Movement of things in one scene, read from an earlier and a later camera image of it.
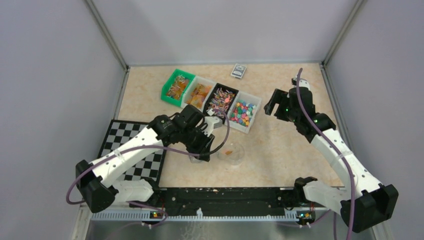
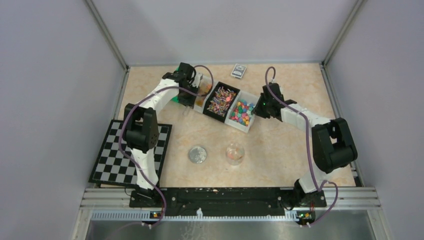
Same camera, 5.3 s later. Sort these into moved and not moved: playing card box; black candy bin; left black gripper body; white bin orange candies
Moved: left black gripper body
Not moved: black candy bin; playing card box; white bin orange candies
